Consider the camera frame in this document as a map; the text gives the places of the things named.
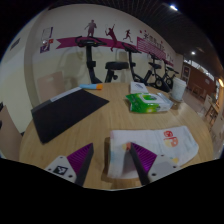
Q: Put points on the white printed towel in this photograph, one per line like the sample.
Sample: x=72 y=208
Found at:
x=150 y=140

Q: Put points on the green wet wipes pack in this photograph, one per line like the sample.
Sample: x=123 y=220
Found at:
x=148 y=103

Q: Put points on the grey wall vent grille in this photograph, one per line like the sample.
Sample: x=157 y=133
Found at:
x=15 y=44

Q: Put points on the round ceiling light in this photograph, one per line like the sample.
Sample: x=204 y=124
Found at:
x=193 y=52
x=173 y=7

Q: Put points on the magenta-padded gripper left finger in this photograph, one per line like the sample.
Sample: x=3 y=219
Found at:
x=60 y=169

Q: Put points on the wooden tables and chairs group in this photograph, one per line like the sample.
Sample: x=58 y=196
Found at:
x=215 y=116

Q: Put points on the black mouse pad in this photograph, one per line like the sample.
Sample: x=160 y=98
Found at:
x=66 y=113

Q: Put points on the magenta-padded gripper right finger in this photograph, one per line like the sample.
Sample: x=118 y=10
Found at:
x=161 y=166

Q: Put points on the round wooden coaster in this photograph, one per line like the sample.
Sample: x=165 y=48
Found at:
x=173 y=100

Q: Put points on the black exercise bike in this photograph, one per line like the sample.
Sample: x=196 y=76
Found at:
x=133 y=66
x=89 y=63
x=170 y=78
x=156 y=71

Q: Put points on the purple and orange wall poster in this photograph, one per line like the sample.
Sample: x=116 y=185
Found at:
x=46 y=46

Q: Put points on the white purple-framed wall poster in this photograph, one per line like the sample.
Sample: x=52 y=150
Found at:
x=47 y=34

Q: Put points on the small white box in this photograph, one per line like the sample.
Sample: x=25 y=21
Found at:
x=138 y=88

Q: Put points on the glowing round wall lamp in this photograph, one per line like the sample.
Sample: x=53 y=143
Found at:
x=220 y=82

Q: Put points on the blue and orange tube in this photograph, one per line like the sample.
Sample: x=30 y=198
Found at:
x=90 y=86

